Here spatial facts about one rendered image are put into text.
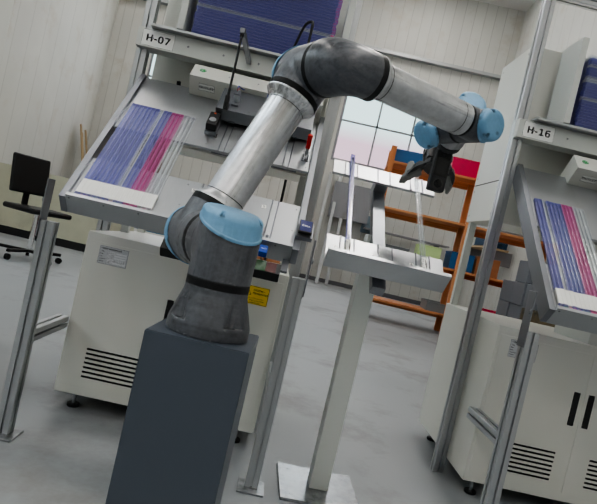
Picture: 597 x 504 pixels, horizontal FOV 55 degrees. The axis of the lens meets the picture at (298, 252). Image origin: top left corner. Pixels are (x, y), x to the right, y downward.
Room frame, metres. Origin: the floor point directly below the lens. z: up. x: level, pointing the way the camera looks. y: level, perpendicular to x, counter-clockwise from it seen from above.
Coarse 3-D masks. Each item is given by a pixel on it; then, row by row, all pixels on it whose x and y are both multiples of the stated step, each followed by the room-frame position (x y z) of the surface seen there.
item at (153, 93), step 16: (144, 96) 2.05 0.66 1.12; (160, 96) 2.07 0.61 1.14; (176, 96) 2.09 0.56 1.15; (192, 96) 2.10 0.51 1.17; (176, 112) 2.02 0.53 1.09; (192, 112) 2.04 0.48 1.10; (208, 112) 2.05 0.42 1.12; (192, 128) 1.97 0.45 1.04; (224, 128) 2.00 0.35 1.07; (240, 128) 2.02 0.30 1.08; (192, 144) 1.91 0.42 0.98; (208, 144) 1.92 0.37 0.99; (224, 144) 1.94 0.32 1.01; (288, 144) 2.01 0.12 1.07; (304, 144) 2.03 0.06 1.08; (288, 160) 1.95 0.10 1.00
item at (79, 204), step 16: (80, 208) 1.64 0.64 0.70; (96, 208) 1.63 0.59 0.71; (112, 208) 1.63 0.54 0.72; (128, 208) 1.62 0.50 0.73; (128, 224) 1.66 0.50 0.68; (144, 224) 1.65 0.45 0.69; (160, 224) 1.64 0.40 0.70; (272, 240) 1.63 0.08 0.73; (272, 256) 1.67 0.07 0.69; (288, 256) 1.66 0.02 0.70
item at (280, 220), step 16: (176, 192) 1.73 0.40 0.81; (192, 192) 1.75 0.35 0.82; (160, 208) 1.67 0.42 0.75; (176, 208) 1.68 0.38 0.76; (256, 208) 1.75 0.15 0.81; (272, 208) 1.76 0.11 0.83; (288, 208) 1.78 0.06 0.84; (272, 224) 1.71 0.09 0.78; (288, 224) 1.73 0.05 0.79; (288, 240) 1.68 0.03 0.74
